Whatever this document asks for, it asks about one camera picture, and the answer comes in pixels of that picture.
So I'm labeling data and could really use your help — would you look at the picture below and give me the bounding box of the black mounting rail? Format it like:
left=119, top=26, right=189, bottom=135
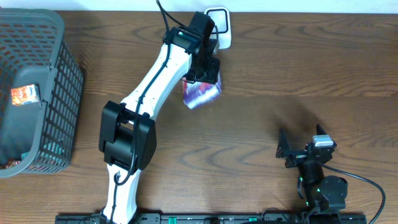
left=55, top=212, right=367, bottom=224

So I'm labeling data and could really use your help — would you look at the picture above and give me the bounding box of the small orange tissue packet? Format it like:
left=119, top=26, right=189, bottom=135
left=11, top=84, right=40, bottom=106

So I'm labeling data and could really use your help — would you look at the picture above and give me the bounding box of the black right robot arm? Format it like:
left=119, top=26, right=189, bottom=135
left=275, top=124, right=348, bottom=223

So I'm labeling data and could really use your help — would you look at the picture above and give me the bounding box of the purple red tissue pack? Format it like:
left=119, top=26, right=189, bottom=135
left=182, top=72, right=222, bottom=110

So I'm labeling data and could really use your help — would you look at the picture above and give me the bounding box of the dark grey plastic basket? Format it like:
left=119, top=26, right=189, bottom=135
left=1, top=8, right=85, bottom=178

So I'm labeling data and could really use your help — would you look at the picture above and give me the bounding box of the white barcode scanner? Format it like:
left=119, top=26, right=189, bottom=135
left=204, top=6, right=232, bottom=50

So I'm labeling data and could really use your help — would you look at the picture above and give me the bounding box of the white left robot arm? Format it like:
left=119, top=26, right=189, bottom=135
left=99, top=26, right=220, bottom=223

